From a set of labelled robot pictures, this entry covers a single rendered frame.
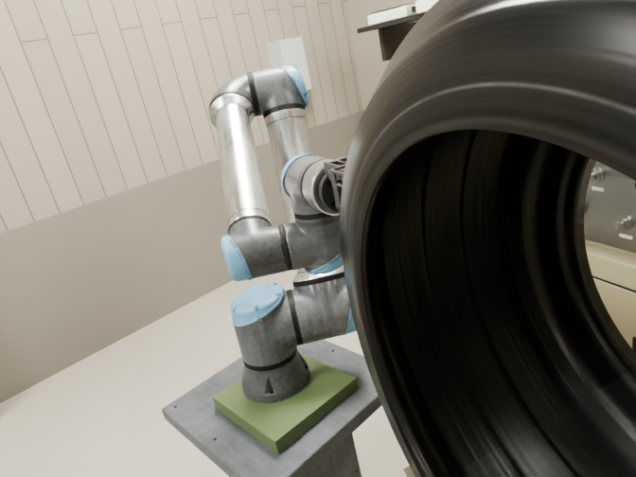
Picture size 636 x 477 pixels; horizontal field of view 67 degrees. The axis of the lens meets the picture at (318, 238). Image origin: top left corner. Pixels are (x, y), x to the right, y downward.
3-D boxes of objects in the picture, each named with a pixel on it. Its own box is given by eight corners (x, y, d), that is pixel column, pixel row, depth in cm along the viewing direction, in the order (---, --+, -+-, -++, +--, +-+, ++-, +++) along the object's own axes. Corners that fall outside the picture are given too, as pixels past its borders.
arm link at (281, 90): (302, 339, 138) (247, 83, 139) (362, 325, 139) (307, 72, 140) (304, 349, 123) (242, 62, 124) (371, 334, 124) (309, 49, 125)
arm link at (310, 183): (308, 217, 84) (357, 201, 87) (319, 222, 79) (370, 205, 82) (296, 167, 81) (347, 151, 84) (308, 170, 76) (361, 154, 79)
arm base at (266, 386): (229, 387, 136) (220, 358, 133) (279, 353, 148) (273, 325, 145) (273, 412, 123) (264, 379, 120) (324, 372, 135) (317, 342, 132)
